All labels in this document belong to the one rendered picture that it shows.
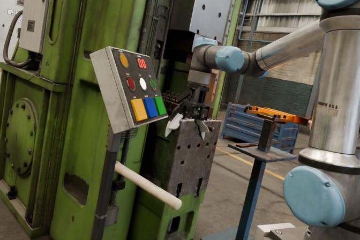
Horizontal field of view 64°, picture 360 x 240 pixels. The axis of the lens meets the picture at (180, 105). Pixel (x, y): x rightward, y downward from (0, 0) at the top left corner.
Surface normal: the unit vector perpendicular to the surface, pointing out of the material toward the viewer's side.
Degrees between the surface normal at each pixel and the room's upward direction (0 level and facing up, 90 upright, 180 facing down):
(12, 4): 90
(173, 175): 90
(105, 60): 90
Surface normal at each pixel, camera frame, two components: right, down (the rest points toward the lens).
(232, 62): 0.54, 0.22
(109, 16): -0.65, -0.05
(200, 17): 0.73, 0.23
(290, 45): -0.75, 0.25
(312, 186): -0.83, 0.04
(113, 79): -0.29, 0.07
